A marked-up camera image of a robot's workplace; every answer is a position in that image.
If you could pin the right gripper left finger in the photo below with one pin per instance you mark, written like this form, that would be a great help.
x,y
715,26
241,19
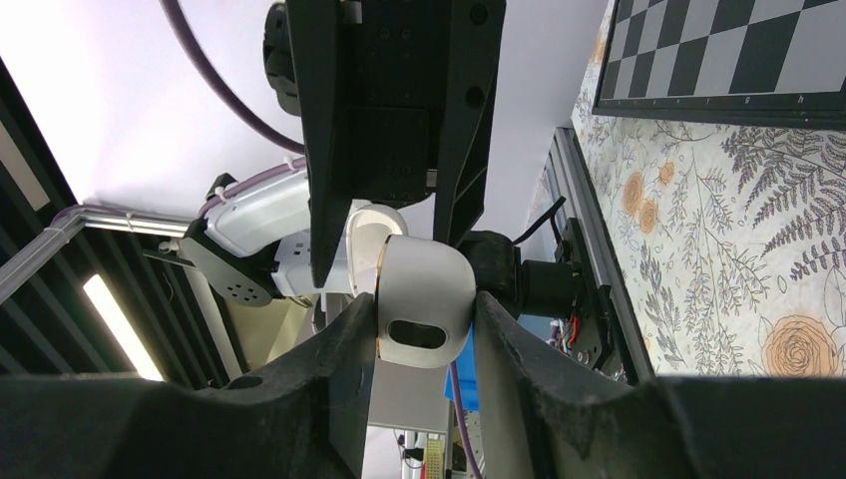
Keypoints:
x,y
309,407

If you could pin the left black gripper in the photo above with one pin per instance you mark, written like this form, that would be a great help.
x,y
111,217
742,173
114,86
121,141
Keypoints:
x,y
390,95

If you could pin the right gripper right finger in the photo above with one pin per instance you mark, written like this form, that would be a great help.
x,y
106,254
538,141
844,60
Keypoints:
x,y
543,415

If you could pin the white earbud case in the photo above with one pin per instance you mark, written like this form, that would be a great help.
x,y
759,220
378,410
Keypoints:
x,y
423,290

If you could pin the blue block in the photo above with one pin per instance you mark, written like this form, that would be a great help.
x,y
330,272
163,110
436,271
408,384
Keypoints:
x,y
466,373

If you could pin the floral table mat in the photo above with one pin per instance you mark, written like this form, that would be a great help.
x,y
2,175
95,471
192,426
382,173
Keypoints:
x,y
731,239

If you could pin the black white checkerboard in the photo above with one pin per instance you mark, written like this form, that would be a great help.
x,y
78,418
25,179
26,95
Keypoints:
x,y
747,63

